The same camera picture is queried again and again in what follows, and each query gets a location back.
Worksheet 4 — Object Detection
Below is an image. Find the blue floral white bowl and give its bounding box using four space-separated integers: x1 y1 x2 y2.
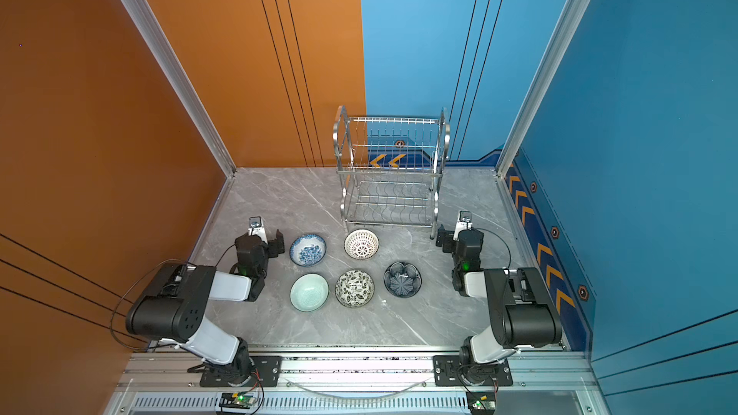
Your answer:
289 234 327 267

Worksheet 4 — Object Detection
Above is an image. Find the pale green ribbed bowl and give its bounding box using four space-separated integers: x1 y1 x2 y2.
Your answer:
289 274 330 312

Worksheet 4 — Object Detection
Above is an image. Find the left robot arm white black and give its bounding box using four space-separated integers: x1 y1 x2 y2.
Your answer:
126 231 286 387

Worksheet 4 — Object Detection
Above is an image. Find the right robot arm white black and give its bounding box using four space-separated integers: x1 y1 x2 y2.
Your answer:
436 227 563 385

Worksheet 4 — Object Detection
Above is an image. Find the stainless steel dish rack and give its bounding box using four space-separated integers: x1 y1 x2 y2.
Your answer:
332 106 451 238

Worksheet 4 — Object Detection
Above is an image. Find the dark blue petal bowl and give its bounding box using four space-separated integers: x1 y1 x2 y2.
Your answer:
384 261 422 299

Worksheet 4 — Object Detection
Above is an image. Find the white brown lattice bowl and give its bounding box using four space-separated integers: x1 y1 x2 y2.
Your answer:
344 229 380 261

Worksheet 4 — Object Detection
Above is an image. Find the left green circuit board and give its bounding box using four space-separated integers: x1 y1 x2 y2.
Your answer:
217 392 261 414

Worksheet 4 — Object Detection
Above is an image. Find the green circuit board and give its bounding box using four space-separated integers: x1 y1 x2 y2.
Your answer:
466 392 497 415
217 392 261 414

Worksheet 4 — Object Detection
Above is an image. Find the right green circuit board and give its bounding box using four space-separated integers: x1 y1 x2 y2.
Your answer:
466 392 497 415

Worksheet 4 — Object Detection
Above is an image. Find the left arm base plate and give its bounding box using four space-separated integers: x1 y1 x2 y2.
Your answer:
199 355 283 389

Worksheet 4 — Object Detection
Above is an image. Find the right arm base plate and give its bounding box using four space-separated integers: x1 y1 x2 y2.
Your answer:
432 355 513 388

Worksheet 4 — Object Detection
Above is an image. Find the clear cable on rail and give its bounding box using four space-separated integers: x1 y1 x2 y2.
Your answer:
281 377 434 402

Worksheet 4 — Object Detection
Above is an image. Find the aluminium front rail frame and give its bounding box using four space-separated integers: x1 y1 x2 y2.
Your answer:
106 346 608 414

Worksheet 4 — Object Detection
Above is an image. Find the right aluminium corner post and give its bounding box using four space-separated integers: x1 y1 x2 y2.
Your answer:
495 0 591 180

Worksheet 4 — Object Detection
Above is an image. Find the aluminium corner post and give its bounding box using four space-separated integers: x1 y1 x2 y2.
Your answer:
120 0 236 179
495 0 591 180

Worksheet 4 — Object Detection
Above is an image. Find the left aluminium corner post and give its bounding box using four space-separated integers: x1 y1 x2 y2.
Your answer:
120 0 236 179

